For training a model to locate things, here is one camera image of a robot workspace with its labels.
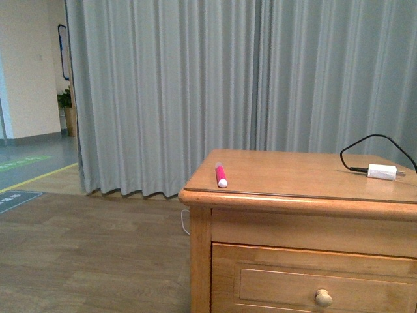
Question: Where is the pink marker with translucent cap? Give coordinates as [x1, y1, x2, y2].
[215, 162, 228, 188]

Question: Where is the wooden drawer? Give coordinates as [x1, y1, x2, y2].
[211, 243, 416, 312]

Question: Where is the round wooden drawer knob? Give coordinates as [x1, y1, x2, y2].
[315, 289, 333, 308]

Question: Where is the grey curtain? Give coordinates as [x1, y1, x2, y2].
[65, 1, 416, 196]

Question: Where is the wooden nightstand cabinet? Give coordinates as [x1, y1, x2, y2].
[179, 149, 416, 312]

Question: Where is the potted green plant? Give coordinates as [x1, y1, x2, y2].
[57, 86, 76, 137]

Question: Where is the white USB charger plug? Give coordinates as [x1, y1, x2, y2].
[367, 164, 406, 181]

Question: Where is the white cable behind nightstand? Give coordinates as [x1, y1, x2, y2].
[180, 208, 191, 236]

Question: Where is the black charger cable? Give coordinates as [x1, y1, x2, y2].
[339, 134, 417, 174]

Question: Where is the blue framed wall board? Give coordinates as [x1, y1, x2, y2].
[57, 24, 70, 81]

